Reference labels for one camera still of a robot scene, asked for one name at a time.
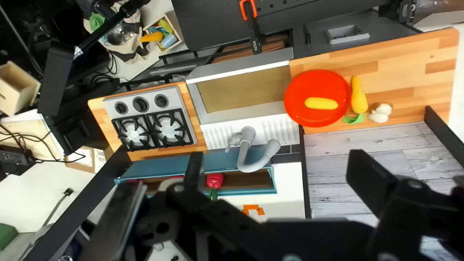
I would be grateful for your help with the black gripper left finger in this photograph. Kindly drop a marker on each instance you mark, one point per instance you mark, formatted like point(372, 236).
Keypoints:
point(193, 174)

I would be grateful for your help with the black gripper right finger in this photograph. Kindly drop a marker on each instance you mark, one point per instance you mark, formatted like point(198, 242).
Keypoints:
point(371, 182)

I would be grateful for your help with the white toy garlic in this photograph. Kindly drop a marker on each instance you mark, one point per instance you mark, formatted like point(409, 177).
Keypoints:
point(380, 113)

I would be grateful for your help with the yellow toy maize cob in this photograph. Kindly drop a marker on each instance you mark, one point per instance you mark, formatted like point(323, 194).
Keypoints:
point(320, 103)

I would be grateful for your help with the red plastic plate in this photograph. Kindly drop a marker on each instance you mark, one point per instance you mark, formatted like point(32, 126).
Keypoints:
point(309, 87)

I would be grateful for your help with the green object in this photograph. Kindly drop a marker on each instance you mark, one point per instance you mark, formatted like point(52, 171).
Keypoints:
point(5, 235)

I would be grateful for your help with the red toy radish green leaves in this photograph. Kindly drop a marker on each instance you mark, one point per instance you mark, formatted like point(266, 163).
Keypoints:
point(214, 181)

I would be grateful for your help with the teal planter box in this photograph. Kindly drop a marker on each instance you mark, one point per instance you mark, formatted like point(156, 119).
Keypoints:
point(251, 181)
point(153, 166)

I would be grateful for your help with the grey toy faucet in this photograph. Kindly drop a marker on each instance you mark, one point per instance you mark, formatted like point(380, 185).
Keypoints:
point(251, 159)

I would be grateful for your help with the toy stove black grates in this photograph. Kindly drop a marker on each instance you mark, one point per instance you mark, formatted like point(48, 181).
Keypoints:
point(145, 127)

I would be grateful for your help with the black vertical pillar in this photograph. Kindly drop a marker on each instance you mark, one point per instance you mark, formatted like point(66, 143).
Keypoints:
point(303, 168)

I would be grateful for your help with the orange toy carrot green top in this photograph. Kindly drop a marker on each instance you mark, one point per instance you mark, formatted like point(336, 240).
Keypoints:
point(358, 98)

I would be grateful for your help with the white toy sink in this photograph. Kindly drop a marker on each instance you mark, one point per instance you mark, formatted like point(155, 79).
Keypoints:
point(240, 88)

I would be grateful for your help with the wooden kitchen countertop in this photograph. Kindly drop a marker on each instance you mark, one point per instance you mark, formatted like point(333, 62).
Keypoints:
point(400, 62)

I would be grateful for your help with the black perforated table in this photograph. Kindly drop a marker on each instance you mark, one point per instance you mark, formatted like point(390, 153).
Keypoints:
point(211, 18)

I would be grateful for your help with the light wooden box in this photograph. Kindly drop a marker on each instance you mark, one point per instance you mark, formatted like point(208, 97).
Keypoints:
point(16, 87)

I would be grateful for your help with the small orange bracket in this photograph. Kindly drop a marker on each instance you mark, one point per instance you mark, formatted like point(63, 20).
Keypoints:
point(253, 208)

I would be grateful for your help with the grey square bracket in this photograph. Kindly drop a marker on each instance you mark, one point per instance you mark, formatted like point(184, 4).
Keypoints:
point(348, 34)

